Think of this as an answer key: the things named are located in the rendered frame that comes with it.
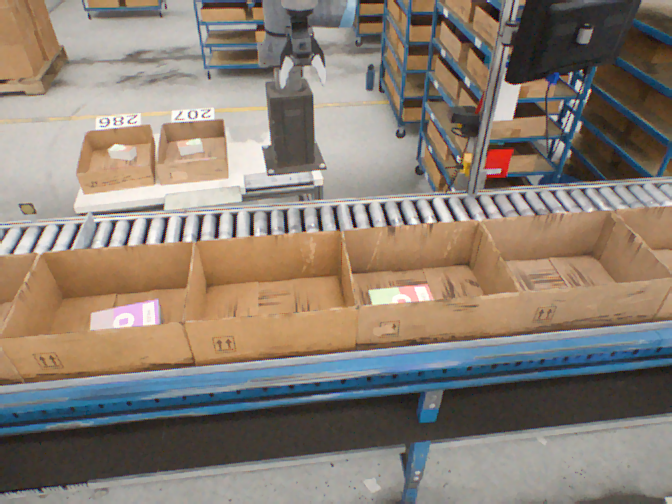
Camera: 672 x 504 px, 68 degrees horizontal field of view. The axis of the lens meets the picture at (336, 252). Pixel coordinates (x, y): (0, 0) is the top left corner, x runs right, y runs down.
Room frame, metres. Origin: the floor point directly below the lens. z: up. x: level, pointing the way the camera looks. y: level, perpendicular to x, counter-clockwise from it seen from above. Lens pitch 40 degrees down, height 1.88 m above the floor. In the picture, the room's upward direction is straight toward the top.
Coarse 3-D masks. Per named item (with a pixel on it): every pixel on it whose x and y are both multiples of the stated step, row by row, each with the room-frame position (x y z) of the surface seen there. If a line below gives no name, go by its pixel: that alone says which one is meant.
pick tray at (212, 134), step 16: (176, 128) 2.15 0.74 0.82; (192, 128) 2.16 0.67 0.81; (208, 128) 2.17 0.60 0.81; (224, 128) 2.09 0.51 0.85; (160, 144) 1.97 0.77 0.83; (176, 144) 2.11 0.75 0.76; (208, 144) 2.11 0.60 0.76; (224, 144) 1.94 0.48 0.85; (160, 160) 1.88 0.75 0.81; (208, 160) 1.80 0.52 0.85; (224, 160) 1.82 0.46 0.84; (160, 176) 1.77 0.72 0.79; (176, 176) 1.78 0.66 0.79; (192, 176) 1.79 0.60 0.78; (208, 176) 1.80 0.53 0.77; (224, 176) 1.81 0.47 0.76
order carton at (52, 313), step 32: (64, 256) 0.98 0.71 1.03; (96, 256) 0.99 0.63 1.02; (128, 256) 1.00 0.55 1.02; (160, 256) 1.01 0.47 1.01; (192, 256) 0.96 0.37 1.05; (32, 288) 0.88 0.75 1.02; (64, 288) 0.98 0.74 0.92; (96, 288) 0.99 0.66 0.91; (128, 288) 1.00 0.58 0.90; (160, 288) 1.01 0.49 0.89; (32, 320) 0.82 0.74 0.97; (64, 320) 0.89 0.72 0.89; (32, 352) 0.70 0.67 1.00; (64, 352) 0.71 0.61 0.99; (96, 352) 0.71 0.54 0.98; (128, 352) 0.72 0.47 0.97; (160, 352) 0.73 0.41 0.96
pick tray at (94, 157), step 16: (112, 128) 2.09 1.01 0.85; (128, 128) 2.11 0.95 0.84; (144, 128) 2.12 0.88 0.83; (96, 144) 2.06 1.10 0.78; (112, 144) 2.08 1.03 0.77; (128, 144) 2.10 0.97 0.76; (144, 144) 2.11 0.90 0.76; (80, 160) 1.82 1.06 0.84; (96, 160) 1.96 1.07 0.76; (112, 160) 1.96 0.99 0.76; (128, 160) 1.96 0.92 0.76; (144, 160) 1.96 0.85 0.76; (80, 176) 1.70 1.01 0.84; (96, 176) 1.71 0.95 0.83; (112, 176) 1.73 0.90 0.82; (128, 176) 1.74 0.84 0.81; (144, 176) 1.76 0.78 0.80; (96, 192) 1.71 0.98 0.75
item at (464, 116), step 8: (448, 112) 1.77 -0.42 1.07; (456, 112) 1.74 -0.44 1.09; (464, 112) 1.74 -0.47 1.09; (472, 112) 1.74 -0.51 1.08; (480, 112) 1.75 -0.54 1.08; (456, 120) 1.73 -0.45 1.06; (464, 120) 1.73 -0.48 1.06; (472, 120) 1.74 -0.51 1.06; (464, 128) 1.75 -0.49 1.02; (472, 128) 1.76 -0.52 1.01
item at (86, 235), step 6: (90, 210) 1.51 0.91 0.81; (90, 216) 1.49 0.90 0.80; (84, 222) 1.43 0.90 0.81; (90, 222) 1.47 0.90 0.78; (84, 228) 1.41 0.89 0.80; (90, 228) 1.45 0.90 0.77; (96, 228) 1.50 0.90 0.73; (84, 234) 1.39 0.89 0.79; (90, 234) 1.43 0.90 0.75; (78, 240) 1.34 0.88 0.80; (84, 240) 1.37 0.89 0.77; (90, 240) 1.42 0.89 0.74; (78, 246) 1.32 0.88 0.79; (84, 246) 1.36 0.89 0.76
